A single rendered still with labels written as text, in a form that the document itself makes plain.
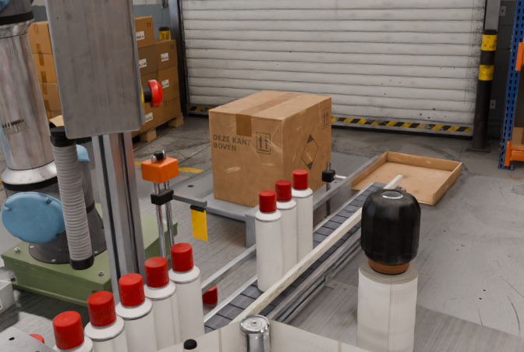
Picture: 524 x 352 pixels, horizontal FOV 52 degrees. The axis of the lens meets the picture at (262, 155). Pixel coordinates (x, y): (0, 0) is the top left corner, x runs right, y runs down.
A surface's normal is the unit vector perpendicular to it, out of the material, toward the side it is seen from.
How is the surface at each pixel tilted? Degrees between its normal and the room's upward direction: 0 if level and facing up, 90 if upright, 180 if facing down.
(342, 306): 0
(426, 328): 0
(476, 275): 0
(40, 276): 90
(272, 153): 90
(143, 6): 90
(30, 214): 101
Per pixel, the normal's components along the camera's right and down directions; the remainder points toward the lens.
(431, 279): -0.04, -0.95
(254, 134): -0.53, 0.29
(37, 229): 0.07, 0.50
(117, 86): 0.37, 0.29
